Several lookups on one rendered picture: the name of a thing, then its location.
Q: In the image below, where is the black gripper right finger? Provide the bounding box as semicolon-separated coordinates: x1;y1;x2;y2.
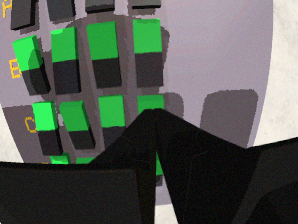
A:
153;108;298;224

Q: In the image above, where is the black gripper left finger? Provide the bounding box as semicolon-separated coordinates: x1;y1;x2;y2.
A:
0;109;157;224

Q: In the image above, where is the grey switch panel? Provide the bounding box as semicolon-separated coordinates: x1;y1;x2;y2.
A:
0;0;274;164

